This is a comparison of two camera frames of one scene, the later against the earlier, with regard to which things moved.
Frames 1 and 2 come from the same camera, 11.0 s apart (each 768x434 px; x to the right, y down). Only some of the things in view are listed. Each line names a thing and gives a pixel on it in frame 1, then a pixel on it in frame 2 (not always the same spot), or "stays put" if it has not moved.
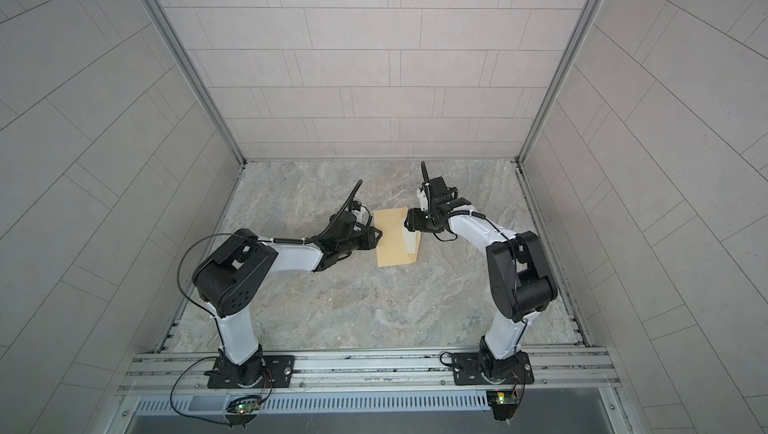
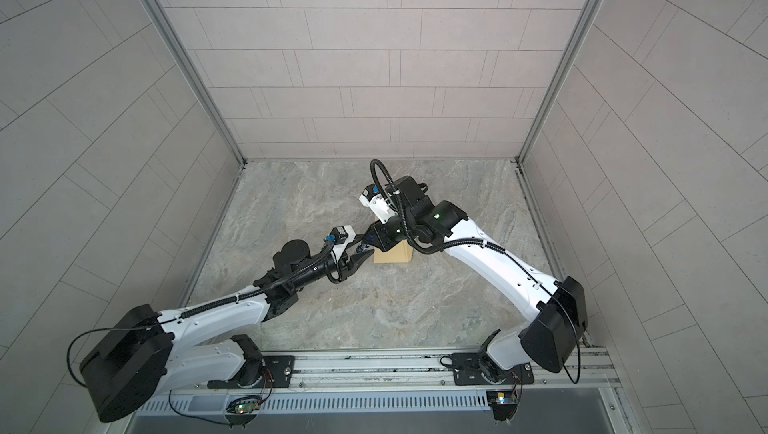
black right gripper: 415,215 to 382,240
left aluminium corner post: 182,47 stays put
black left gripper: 368,235 to 352,266
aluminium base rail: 183,372 stays put
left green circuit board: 243,408 stays put
